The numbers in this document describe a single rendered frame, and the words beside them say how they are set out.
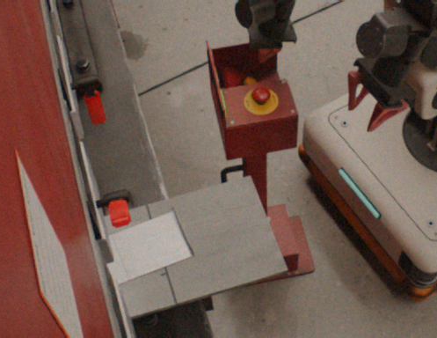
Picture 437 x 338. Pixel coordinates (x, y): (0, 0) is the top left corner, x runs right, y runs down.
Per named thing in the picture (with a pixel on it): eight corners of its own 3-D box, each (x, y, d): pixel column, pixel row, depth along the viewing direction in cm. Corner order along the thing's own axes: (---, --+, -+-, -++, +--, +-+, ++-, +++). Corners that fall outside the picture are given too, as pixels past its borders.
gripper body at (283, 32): (243, 24, 158) (251, -2, 152) (287, 24, 161) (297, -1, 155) (249, 46, 154) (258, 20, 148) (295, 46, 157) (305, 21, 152)
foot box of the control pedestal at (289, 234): (316, 272, 220) (317, 253, 211) (233, 289, 217) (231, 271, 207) (299, 216, 232) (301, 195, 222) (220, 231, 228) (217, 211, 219)
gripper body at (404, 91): (387, 106, 120) (409, 71, 116) (350, 66, 125) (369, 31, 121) (411, 103, 124) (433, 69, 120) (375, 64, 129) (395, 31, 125)
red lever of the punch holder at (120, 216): (132, 210, 80) (126, 187, 90) (96, 220, 79) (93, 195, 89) (136, 225, 81) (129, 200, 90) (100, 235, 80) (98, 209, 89)
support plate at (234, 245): (287, 273, 112) (287, 269, 111) (120, 323, 107) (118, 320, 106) (250, 178, 122) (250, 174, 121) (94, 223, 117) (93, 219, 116)
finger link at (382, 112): (364, 143, 125) (389, 100, 119) (338, 113, 128) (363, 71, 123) (389, 137, 129) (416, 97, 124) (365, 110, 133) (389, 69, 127)
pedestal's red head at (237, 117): (297, 148, 166) (300, 96, 152) (226, 161, 164) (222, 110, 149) (277, 80, 178) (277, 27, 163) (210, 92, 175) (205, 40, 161)
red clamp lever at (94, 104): (110, 123, 108) (98, 80, 100) (83, 130, 107) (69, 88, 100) (107, 113, 109) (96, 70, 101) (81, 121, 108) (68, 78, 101)
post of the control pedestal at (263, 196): (267, 240, 213) (266, 127, 170) (249, 244, 212) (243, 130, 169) (264, 224, 216) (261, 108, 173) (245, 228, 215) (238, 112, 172)
